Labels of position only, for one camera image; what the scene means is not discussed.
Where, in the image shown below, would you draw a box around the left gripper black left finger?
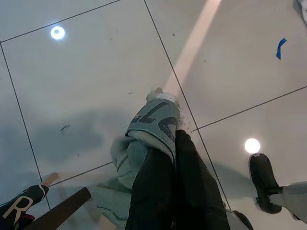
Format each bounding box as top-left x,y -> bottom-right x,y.
125,149 -> 177,230

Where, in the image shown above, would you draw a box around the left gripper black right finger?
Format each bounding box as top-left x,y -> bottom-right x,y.
176,129 -> 231,230

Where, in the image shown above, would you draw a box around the grey green lettered garment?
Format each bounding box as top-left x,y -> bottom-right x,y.
92,87 -> 187,230

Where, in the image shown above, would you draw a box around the dark wooden table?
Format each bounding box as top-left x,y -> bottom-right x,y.
30,187 -> 92,230

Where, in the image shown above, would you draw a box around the white chair wooden legs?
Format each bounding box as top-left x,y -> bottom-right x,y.
40,172 -> 59,187

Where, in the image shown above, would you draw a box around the navy garment red white logo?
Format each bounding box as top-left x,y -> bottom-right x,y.
0,184 -> 50,230

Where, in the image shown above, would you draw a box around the blue tape piece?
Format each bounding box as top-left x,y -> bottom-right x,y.
275,37 -> 288,60

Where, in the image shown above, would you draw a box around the white crumpled cloth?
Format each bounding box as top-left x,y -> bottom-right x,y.
294,0 -> 307,24

